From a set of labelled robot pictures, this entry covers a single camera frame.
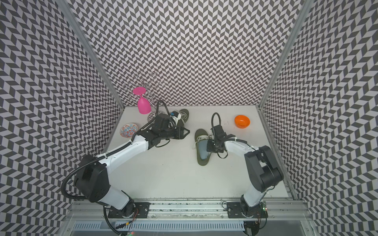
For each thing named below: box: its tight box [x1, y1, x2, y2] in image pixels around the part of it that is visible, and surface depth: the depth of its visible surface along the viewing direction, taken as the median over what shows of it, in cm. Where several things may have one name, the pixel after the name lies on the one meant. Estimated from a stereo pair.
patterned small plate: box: [119, 122, 139, 139], surface depth 104 cm
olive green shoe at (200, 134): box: [192, 128, 212, 166], surface depth 91 cm
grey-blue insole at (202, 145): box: [197, 139, 209, 160], surface depth 92 cm
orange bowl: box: [234, 114, 251, 129], surface depth 107 cm
